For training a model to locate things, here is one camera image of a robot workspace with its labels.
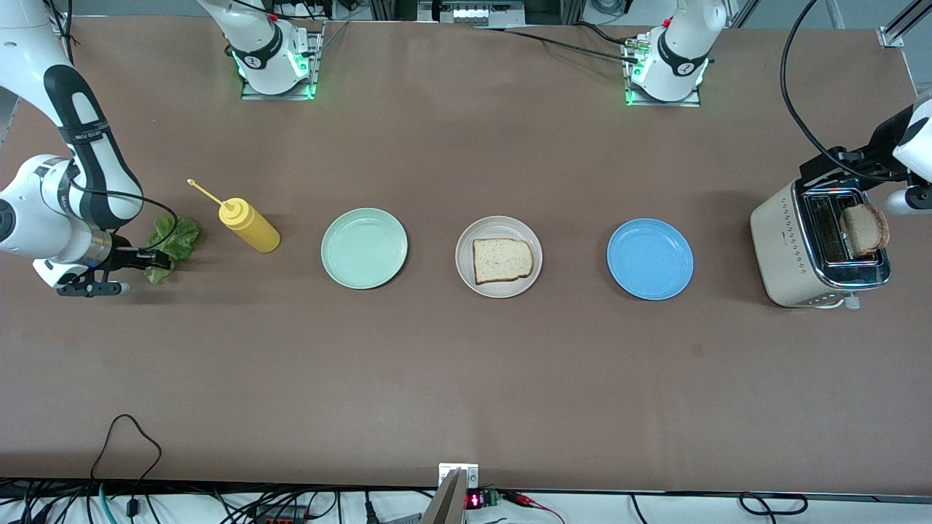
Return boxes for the yellow squeeze bottle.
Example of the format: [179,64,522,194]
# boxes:
[187,178,281,254]

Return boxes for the aluminium camera mount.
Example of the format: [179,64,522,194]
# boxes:
[421,464,480,524]

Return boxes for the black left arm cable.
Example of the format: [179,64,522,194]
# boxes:
[781,0,845,157]

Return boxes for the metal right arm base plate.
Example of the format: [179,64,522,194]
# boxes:
[240,22,325,101]

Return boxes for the beige plate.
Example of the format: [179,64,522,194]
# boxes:
[455,215,543,299]

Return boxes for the long black cable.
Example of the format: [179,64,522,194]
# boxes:
[470,24,641,63]

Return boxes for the beige toaster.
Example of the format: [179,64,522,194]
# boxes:
[750,173,893,310]

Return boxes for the grey device with white lights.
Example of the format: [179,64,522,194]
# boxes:
[419,0,526,26]

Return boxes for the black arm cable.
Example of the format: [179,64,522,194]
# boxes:
[44,0,180,254]
[781,0,845,157]

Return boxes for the green lettuce leaf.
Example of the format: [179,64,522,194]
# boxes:
[144,216,201,285]

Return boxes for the toasted bread slice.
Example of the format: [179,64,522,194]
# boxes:
[473,238,534,285]
[840,203,890,258]

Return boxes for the blue plate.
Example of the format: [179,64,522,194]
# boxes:
[607,218,695,301]

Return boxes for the looped thin black cable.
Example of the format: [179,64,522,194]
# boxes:
[90,414,163,519]

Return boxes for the red clip wires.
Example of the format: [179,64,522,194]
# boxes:
[502,491,567,524]

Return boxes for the green plate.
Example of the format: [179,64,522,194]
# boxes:
[321,208,408,290]

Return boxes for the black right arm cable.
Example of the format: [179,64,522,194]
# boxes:
[44,0,180,254]

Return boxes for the black cable tangle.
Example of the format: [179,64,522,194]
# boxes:
[0,479,438,524]

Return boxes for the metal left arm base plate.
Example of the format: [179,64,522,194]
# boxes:
[623,40,703,108]

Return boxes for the coiled black cable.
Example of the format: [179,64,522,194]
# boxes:
[739,492,809,516]

